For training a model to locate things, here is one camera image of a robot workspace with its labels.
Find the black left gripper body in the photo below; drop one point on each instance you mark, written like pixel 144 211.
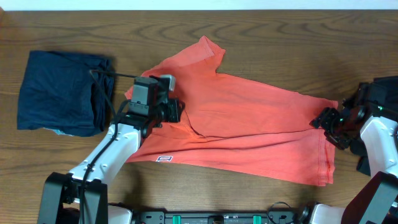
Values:
pixel 173 110

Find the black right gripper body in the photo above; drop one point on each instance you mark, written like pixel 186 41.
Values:
pixel 329 121

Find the coral red t-shirt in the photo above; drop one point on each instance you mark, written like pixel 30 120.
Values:
pixel 236 124

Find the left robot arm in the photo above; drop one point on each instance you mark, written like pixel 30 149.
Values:
pixel 81 195

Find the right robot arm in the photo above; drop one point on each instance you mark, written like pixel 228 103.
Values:
pixel 377 201

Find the black garment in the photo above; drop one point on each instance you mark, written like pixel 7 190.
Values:
pixel 379 131

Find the folded navy blue garment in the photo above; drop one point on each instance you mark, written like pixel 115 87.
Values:
pixel 65 92

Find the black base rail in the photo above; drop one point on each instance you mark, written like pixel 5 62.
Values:
pixel 273 217

